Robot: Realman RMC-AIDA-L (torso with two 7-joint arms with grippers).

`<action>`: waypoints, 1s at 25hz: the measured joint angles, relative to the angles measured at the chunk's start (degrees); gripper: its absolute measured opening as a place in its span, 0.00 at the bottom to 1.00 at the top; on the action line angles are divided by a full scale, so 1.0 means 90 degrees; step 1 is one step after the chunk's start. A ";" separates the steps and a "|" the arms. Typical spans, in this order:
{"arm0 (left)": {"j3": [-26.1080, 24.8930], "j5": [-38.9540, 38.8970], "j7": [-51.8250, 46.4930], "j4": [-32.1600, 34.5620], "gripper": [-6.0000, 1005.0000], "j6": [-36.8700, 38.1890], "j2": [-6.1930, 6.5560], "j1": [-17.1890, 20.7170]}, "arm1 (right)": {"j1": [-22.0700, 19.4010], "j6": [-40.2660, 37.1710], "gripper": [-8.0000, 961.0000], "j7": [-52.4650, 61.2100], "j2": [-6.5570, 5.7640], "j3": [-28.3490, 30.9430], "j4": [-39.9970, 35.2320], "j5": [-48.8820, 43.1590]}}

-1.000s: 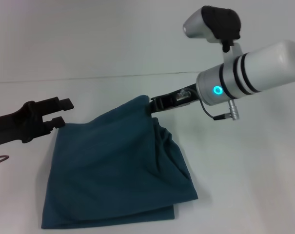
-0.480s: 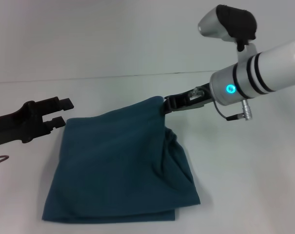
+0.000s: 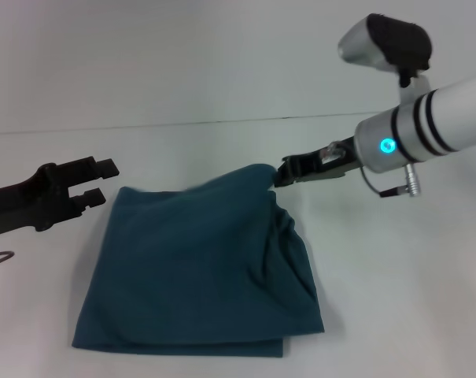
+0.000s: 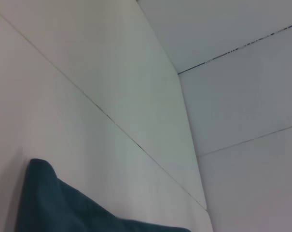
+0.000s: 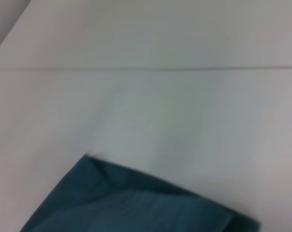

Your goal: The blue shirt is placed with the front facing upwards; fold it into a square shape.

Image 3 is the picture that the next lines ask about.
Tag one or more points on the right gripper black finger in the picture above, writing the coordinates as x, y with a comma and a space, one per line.
288, 171

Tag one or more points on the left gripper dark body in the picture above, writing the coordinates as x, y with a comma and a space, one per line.
29, 204

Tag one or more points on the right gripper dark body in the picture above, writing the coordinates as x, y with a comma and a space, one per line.
328, 163

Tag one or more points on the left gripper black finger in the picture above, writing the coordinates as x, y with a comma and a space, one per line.
88, 201
107, 167

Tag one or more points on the teal T-shirt with FREE print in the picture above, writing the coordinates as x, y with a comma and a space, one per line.
202, 275

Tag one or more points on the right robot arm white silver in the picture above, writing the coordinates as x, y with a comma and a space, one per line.
426, 126

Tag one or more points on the right wrist camera white housing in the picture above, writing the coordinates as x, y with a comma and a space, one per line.
387, 43

